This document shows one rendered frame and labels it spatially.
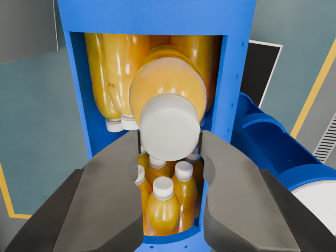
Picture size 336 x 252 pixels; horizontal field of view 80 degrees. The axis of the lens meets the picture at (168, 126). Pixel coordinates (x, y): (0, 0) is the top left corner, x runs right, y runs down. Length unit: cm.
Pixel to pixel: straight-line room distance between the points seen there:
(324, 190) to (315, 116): 131
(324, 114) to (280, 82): 50
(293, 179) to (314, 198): 7
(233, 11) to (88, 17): 16
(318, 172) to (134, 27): 66
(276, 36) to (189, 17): 144
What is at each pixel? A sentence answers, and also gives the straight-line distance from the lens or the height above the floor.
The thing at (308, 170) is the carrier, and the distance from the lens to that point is 76.
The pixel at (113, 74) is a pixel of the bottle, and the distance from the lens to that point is 33.
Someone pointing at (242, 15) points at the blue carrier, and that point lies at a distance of 28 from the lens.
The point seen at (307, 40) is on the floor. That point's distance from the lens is 176.
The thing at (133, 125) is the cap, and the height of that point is 114.
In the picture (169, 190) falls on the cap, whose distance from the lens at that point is 39.
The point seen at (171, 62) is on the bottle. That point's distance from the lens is 17.
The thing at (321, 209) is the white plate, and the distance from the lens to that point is 81.
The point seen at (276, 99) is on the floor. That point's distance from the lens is 178.
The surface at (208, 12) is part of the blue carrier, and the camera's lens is 24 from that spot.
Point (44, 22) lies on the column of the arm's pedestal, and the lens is 148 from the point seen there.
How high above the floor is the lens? 146
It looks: 63 degrees down
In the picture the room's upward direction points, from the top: 177 degrees clockwise
